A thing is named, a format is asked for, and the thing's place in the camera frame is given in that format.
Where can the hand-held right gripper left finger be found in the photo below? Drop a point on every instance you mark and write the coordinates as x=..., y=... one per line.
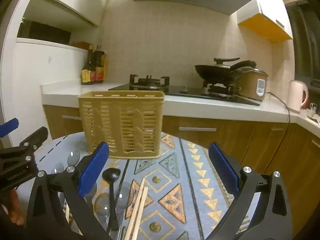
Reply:
x=93, y=170

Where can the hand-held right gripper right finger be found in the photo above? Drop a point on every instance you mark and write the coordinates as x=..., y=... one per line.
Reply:
x=223, y=170

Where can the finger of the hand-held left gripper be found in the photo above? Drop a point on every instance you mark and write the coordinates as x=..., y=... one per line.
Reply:
x=10, y=127
x=37, y=135

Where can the black plastic spoon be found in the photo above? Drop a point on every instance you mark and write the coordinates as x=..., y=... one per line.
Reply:
x=111, y=174

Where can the yellow plastic utensil basket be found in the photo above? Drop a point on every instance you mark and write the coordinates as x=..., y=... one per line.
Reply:
x=125, y=120

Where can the person's left hand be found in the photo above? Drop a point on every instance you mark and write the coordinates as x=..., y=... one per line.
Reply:
x=15, y=205

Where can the white kitchen countertop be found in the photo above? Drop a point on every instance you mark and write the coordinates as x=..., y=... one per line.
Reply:
x=62, y=90

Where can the patterned blue tablecloth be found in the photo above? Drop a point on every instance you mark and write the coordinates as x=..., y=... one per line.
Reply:
x=175, y=205

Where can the dark sauce bottle yellow label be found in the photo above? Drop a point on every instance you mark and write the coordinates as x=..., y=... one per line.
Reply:
x=87, y=72

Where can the black gas stove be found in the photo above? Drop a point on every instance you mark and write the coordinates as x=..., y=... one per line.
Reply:
x=187, y=91

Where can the beige rice cooker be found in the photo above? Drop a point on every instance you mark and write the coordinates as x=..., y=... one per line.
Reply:
x=252, y=85

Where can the black wok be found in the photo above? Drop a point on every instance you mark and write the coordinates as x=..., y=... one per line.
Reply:
x=215, y=73

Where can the white electric kettle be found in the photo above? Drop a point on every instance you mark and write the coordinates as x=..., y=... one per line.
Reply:
x=296, y=95

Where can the small glass cup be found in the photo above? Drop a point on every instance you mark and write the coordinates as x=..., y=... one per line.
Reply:
x=311, y=110

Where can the dark window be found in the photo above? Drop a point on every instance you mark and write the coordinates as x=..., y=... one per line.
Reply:
x=305, y=42

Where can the yellow-bottomed wall cabinet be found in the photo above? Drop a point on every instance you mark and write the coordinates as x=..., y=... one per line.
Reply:
x=265, y=27

